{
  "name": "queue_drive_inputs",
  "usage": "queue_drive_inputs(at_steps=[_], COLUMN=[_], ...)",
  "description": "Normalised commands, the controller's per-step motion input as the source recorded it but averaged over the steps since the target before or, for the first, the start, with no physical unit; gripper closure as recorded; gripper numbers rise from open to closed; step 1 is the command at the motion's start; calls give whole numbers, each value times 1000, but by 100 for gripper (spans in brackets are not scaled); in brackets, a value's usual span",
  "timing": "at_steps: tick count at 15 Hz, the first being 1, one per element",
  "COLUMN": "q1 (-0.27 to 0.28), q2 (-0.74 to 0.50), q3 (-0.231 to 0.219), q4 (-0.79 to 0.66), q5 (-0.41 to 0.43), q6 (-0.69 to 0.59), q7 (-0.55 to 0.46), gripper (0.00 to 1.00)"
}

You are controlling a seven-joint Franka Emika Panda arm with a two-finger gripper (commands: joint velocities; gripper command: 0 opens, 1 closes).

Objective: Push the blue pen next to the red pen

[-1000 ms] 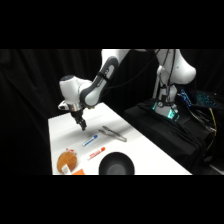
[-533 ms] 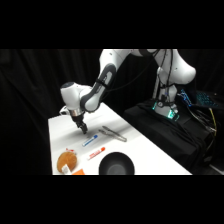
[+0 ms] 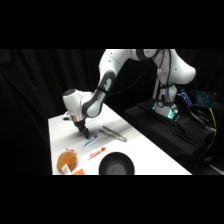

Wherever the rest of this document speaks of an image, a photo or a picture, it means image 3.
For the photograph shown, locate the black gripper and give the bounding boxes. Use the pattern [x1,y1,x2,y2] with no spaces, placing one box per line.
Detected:
[73,119,91,140]

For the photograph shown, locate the blue capped white pen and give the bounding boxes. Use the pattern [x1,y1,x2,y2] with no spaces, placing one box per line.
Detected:
[81,134,99,148]

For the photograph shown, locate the red capped white pen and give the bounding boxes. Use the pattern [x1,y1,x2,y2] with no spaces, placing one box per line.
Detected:
[86,146,106,161]

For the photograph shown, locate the metal tongs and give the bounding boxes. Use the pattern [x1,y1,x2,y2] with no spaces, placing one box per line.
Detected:
[98,125,128,143]

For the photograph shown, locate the orange paper piece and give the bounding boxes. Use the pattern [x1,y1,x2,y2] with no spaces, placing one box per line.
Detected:
[72,168,86,176]

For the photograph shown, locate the black bowl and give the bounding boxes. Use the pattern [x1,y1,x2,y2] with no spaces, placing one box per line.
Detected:
[98,151,136,176]

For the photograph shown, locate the black curtain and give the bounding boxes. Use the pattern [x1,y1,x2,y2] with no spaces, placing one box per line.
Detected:
[0,49,224,176]

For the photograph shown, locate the black cloth covered stand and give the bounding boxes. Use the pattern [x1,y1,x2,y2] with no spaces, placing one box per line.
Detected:
[122,99,224,176]

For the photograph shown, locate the blue lit keyboard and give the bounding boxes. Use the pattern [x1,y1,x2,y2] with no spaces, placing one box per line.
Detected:
[195,90,222,108]

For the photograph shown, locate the yellow cable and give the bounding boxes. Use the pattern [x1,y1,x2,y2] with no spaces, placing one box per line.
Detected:
[207,107,218,138]

